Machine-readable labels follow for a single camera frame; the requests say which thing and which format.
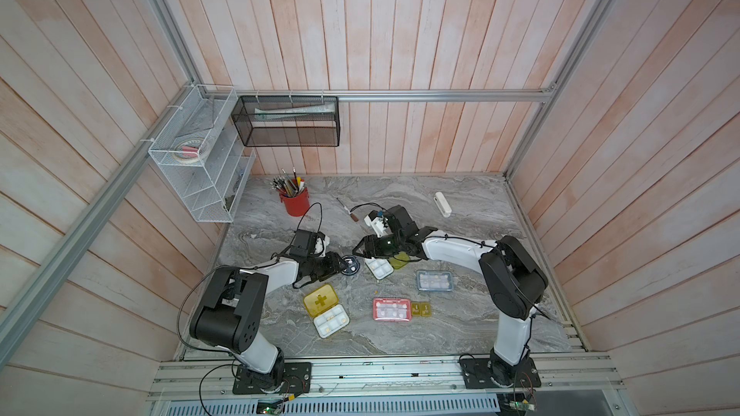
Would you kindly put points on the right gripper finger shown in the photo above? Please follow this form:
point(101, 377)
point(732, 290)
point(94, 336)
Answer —
point(363, 252)
point(368, 241)

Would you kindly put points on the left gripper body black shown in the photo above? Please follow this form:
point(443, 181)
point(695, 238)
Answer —
point(319, 267)

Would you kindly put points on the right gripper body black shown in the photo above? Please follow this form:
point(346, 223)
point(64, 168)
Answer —
point(386, 246)

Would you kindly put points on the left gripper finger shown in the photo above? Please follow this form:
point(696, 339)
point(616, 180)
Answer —
point(324, 275)
point(336, 261)

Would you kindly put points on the blue pillbox clear lid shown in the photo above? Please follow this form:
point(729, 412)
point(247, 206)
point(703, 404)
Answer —
point(434, 281)

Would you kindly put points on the pink pillbox clear lid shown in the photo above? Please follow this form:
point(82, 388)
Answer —
point(392, 310)

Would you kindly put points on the small yellow transparent pillbox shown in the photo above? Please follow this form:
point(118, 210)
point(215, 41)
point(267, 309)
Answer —
point(421, 309)

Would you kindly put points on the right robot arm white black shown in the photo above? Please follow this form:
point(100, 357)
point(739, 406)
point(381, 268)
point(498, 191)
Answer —
point(515, 281)

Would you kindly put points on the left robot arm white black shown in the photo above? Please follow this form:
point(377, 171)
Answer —
point(228, 315)

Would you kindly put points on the round dark blue pillbox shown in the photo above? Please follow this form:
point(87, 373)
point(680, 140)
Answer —
point(350, 265)

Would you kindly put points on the green lid white pillbox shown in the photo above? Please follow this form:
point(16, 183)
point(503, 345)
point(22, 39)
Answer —
point(383, 267)

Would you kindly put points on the yellow lid white pillbox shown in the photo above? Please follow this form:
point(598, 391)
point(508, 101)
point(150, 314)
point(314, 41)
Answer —
point(327, 314)

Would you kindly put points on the white rectangular case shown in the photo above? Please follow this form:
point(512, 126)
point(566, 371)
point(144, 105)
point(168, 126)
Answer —
point(443, 204)

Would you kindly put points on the red pen cup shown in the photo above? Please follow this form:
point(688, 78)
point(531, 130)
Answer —
point(296, 206)

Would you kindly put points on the tape roll on shelf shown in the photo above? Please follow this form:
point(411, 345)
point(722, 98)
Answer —
point(191, 151)

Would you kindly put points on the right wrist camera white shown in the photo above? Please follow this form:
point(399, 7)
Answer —
point(376, 221)

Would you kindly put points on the brown handled screwdriver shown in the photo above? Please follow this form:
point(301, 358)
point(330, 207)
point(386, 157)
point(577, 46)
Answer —
point(347, 210)

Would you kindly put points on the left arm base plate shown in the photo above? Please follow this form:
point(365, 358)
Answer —
point(272, 378)

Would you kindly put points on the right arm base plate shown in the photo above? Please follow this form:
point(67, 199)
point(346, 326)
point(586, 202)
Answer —
point(487, 373)

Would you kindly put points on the black mesh wall basket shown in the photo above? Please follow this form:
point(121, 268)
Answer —
point(287, 121)

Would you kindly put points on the white wire shelf rack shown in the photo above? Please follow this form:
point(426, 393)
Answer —
point(211, 189)

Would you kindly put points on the aluminium front rail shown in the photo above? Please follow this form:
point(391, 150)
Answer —
point(387, 376)

